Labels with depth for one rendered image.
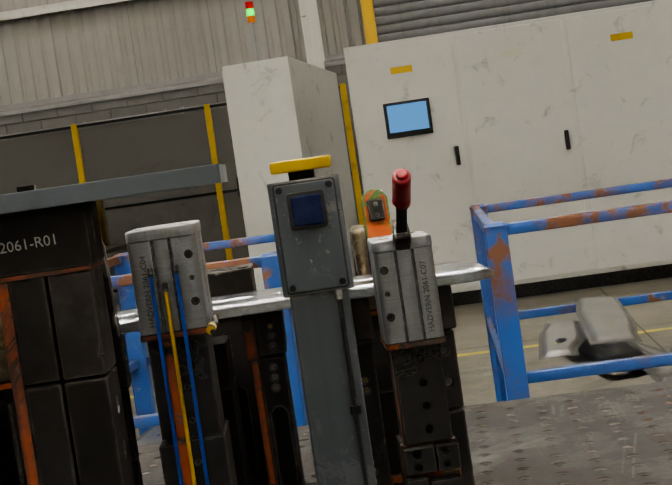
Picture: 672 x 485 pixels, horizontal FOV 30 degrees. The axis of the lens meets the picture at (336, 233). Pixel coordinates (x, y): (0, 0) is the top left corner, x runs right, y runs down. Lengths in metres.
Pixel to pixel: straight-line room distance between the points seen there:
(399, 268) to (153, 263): 0.27
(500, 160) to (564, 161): 0.46
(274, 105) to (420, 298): 7.95
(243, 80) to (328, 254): 8.16
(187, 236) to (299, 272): 0.20
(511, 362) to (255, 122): 6.31
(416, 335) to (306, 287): 0.21
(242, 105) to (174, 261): 7.99
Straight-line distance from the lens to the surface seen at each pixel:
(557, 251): 9.31
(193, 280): 1.38
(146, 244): 1.38
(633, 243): 9.37
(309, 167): 1.22
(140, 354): 4.57
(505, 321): 3.20
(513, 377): 3.22
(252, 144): 9.34
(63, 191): 1.19
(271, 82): 9.32
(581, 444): 1.87
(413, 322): 1.39
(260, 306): 1.49
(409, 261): 1.38
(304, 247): 1.21
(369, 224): 1.71
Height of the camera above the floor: 1.15
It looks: 3 degrees down
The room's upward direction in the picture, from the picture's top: 8 degrees counter-clockwise
